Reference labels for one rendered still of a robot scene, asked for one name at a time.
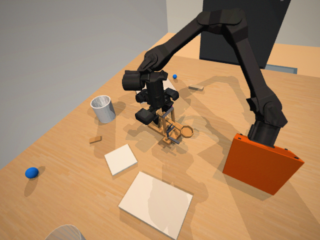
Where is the blue ball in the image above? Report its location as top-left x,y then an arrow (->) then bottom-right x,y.
25,167 -> 39,179

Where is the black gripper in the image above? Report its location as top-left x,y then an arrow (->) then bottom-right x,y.
135,87 -> 179,125

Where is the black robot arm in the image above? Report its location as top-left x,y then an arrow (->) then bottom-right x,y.
122,8 -> 288,148

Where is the cream flat square tile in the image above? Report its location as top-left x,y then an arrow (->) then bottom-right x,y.
104,144 -> 138,177

